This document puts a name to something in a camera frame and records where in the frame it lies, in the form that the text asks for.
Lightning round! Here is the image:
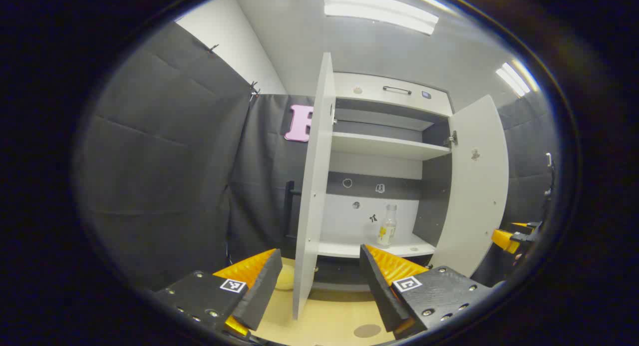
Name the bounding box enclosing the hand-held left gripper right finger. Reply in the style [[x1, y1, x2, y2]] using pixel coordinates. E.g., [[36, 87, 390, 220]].
[[359, 244, 493, 340]]

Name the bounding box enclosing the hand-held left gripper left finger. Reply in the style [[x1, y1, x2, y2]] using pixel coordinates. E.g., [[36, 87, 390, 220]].
[[152, 248, 284, 338]]

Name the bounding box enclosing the white cabinet door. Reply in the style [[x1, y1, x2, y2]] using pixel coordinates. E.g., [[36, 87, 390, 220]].
[[429, 94, 510, 278], [292, 52, 336, 321]]

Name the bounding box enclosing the clear plastic bottle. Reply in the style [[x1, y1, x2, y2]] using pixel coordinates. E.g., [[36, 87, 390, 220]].
[[377, 204, 398, 248]]

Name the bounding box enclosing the white cabinet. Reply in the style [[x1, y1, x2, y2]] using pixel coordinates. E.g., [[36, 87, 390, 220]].
[[312, 71, 455, 293]]

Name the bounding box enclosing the white cabinet shelf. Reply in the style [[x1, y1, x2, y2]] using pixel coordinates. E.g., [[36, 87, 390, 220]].
[[331, 131, 452, 161]]

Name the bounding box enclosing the pale round object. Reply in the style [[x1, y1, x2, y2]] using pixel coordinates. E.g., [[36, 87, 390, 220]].
[[274, 264, 296, 291]]

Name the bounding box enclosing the black quilted backdrop cloth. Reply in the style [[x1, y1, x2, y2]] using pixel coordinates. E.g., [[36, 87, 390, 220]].
[[75, 21, 253, 292], [472, 94, 557, 287]]

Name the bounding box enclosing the black door handle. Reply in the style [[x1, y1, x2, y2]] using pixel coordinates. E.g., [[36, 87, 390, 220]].
[[284, 180, 303, 239]]

